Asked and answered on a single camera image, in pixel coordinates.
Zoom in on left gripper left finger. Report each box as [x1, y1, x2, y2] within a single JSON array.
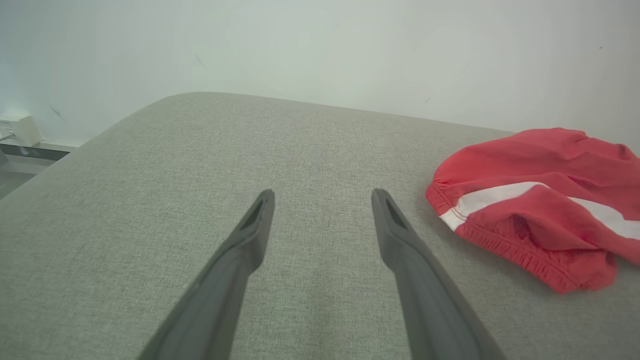
[[137, 189, 276, 360]]

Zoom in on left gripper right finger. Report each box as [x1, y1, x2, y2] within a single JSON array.
[[371, 188, 507, 360]]

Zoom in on red shorts with white stripe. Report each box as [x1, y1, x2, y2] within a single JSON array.
[[425, 127, 640, 295]]

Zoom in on grey fabric sofa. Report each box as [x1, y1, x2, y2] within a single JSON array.
[[0, 91, 640, 360]]

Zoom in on white wall box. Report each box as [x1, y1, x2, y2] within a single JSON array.
[[0, 114, 44, 147]]

